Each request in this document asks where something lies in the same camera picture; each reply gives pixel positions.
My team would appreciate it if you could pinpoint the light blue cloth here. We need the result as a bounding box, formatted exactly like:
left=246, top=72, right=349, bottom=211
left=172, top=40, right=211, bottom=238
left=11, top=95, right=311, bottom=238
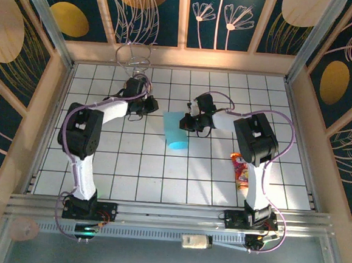
left=159, top=109, right=192, bottom=152

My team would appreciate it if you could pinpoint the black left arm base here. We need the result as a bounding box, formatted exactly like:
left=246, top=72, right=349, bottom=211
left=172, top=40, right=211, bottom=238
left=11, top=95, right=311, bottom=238
left=61, top=196, right=119, bottom=224

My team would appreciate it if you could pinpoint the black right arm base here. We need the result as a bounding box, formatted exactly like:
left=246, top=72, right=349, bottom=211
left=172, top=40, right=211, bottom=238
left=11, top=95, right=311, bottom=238
left=222, top=207, right=280, bottom=233

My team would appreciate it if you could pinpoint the colourful snack packet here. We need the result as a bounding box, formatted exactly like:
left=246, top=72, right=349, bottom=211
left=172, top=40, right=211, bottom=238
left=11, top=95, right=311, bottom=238
left=227, top=152, right=252, bottom=191

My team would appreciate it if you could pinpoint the white adapter block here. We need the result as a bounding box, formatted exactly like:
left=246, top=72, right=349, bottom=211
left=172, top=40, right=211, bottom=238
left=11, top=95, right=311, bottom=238
left=181, top=233, right=214, bottom=251

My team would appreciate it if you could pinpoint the round beige disc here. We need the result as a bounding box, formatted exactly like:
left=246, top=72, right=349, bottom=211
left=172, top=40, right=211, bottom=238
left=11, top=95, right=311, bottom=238
left=8, top=215, right=41, bottom=243

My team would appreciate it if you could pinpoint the thin black left gripper cable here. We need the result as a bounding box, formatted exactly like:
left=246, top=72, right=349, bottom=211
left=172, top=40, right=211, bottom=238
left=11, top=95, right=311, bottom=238
left=126, top=111, right=145, bottom=123

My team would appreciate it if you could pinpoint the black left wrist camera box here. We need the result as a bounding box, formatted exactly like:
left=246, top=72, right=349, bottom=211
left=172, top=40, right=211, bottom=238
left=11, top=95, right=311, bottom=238
left=123, top=77, right=150, bottom=101

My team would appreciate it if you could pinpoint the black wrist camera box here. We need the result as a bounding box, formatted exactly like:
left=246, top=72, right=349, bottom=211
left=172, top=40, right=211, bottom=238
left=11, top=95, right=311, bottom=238
left=187, top=90, right=218, bottom=115
left=123, top=77, right=150, bottom=101

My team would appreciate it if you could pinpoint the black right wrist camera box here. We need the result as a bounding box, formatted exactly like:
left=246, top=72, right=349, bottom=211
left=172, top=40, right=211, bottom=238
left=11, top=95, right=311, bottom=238
left=187, top=90, right=218, bottom=115

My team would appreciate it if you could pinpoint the chrome spiral wire stand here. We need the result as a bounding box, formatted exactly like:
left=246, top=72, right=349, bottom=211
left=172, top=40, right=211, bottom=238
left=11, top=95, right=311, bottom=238
left=112, top=39, right=159, bottom=82

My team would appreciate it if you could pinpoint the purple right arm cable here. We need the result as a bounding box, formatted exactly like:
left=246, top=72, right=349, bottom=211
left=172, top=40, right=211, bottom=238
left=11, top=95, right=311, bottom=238
left=189, top=90, right=299, bottom=257

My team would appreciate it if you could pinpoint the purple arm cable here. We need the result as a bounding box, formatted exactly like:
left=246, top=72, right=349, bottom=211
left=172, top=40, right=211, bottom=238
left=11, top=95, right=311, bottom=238
left=53, top=70, right=155, bottom=247
left=189, top=90, right=299, bottom=257

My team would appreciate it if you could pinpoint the aluminium side rail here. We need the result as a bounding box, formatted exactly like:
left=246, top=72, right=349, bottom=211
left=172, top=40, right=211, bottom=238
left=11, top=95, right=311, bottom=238
left=21, top=59, right=77, bottom=197
left=275, top=78, right=332, bottom=214

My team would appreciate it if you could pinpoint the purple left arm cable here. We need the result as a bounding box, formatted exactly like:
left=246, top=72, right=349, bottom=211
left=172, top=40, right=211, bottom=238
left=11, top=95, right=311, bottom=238
left=53, top=70, right=155, bottom=247

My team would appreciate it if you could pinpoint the aluminium mounting rail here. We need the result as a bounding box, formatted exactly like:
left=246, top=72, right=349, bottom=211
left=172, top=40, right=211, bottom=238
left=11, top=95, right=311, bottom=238
left=4, top=187, right=338, bottom=242

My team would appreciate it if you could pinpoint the aluminium frame post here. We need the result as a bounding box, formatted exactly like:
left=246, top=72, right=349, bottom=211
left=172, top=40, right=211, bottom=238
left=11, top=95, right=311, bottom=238
left=12, top=0, right=80, bottom=69
left=285, top=0, right=347, bottom=87

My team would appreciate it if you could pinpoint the grey slotted cable duct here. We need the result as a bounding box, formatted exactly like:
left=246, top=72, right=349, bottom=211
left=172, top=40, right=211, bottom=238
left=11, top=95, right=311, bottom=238
left=35, top=219, right=247, bottom=249

